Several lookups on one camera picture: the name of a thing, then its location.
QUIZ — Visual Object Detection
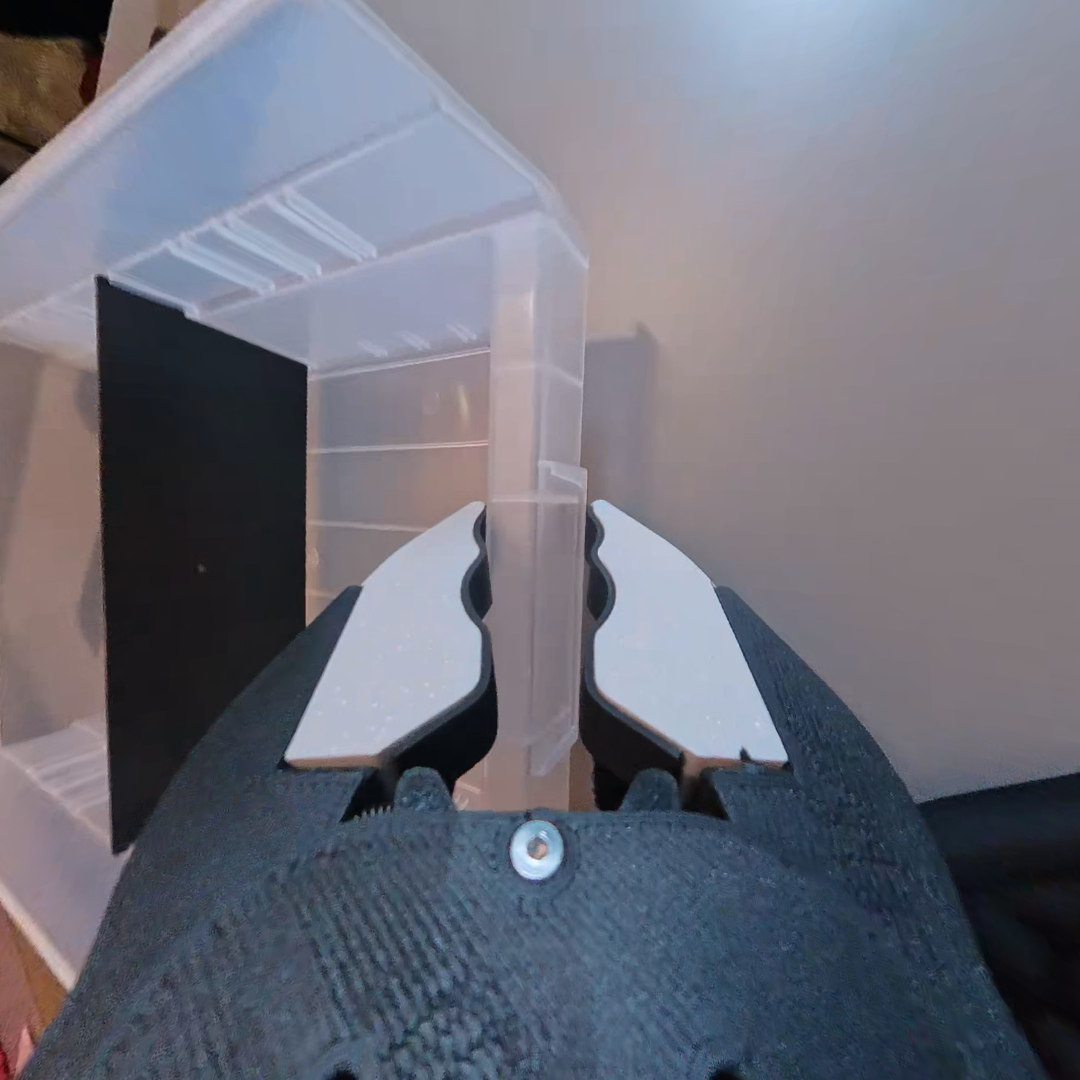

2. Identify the clear plastic bin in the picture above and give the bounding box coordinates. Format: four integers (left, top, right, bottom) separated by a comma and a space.
0, 0, 590, 989

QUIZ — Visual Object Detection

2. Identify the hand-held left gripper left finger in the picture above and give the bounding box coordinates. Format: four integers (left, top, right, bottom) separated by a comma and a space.
283, 499, 500, 801

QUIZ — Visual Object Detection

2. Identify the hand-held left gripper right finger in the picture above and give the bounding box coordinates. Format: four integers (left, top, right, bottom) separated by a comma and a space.
579, 497, 792, 810

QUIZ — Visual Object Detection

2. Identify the black divider panel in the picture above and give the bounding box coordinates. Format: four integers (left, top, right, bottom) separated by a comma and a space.
95, 276, 309, 854

